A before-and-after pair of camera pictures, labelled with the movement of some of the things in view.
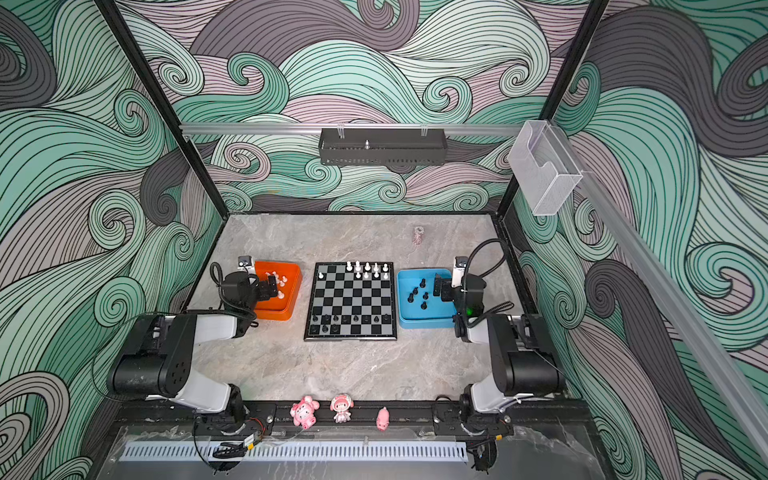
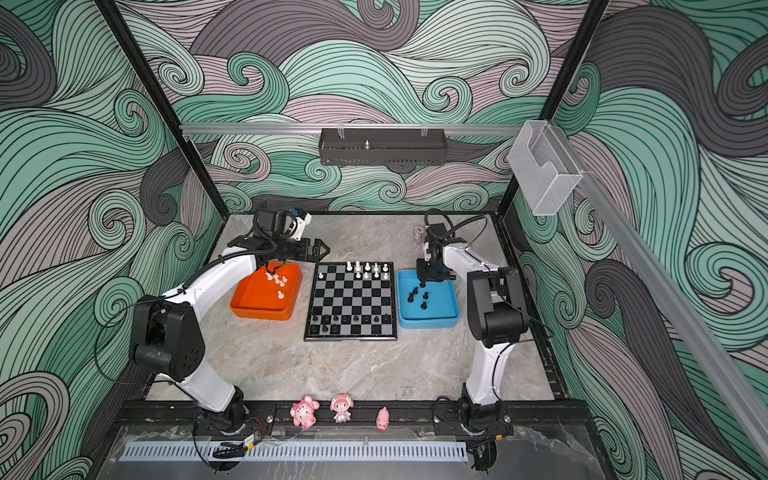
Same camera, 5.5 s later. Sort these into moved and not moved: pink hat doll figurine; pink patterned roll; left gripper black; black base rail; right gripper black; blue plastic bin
Moved: left gripper black; right gripper black
Not moved: black base rail; blue plastic bin; pink hat doll figurine; pink patterned roll
